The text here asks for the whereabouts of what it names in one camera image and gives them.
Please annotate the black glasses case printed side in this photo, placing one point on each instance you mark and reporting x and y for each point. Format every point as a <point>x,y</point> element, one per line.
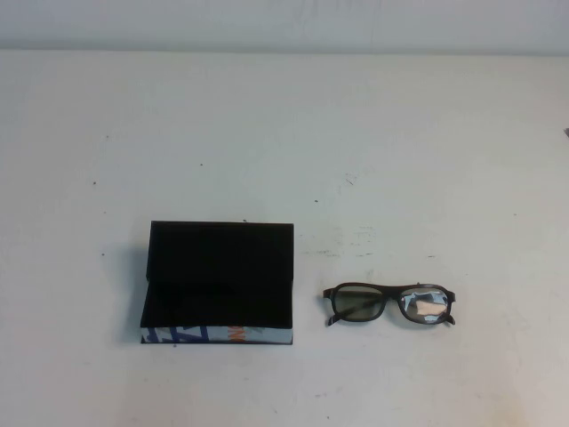
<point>218,262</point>

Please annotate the black-framed glasses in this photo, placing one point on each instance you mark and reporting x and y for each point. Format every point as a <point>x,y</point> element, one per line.
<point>355,299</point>

